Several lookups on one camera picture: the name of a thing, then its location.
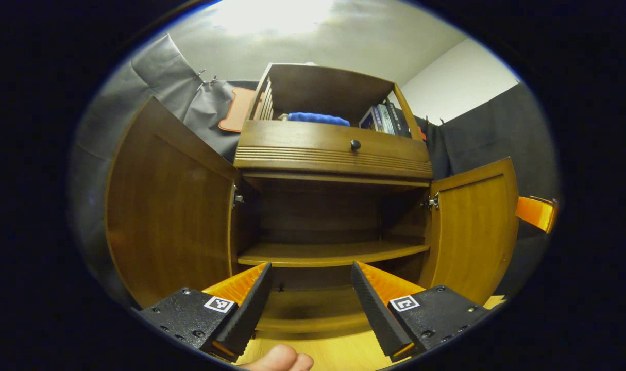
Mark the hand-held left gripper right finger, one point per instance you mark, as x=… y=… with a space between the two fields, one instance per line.
x=377 y=314

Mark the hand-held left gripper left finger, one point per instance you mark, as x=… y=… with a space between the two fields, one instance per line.
x=246 y=314

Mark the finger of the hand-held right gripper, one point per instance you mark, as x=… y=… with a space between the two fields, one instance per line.
x=534 y=212

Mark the wooden cabinet door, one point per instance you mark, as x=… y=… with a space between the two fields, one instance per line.
x=173 y=216
x=472 y=226

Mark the wooden inner cabinet shelf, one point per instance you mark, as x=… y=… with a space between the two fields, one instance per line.
x=328 y=253

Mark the metal door hinge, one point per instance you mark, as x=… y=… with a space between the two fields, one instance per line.
x=236 y=197
x=434 y=201

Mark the wooden cabinet drawer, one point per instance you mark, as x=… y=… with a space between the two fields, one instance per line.
x=302 y=136

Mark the black backdrop cloth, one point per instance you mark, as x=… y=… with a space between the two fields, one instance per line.
x=498 y=134

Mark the black drawer knob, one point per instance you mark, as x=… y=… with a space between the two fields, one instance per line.
x=355 y=145

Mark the light grey book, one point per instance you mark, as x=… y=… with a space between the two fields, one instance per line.
x=385 y=118

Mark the grey-green book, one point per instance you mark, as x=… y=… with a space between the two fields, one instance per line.
x=369 y=119

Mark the wooden slatted rack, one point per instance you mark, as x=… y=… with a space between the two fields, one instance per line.
x=265 y=103

